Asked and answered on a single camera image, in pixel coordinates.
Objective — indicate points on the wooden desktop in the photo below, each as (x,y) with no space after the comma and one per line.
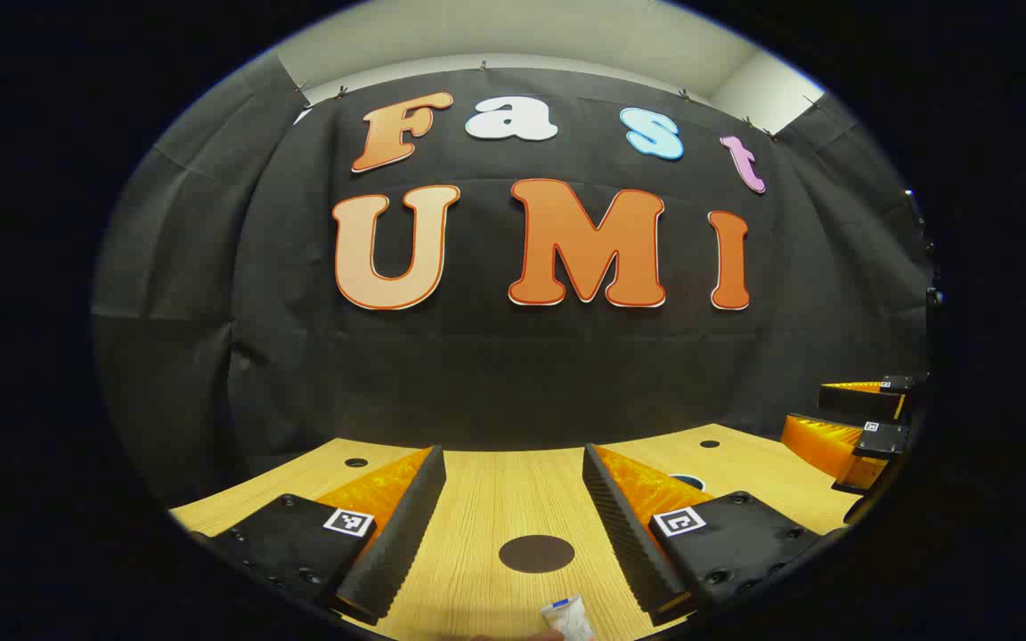
(495,499)

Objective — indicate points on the white toothpaste tube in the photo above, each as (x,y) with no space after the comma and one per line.
(568,616)

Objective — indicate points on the brown round coaster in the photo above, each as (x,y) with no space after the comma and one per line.
(537,554)

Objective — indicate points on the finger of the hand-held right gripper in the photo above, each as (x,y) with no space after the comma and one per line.
(834,441)
(860,402)

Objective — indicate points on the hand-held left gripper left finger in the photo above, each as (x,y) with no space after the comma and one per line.
(402,525)

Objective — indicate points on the black backdrop cloth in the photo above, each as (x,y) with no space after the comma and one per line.
(513,374)

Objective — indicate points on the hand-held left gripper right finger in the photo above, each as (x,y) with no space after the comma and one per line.
(624,525)

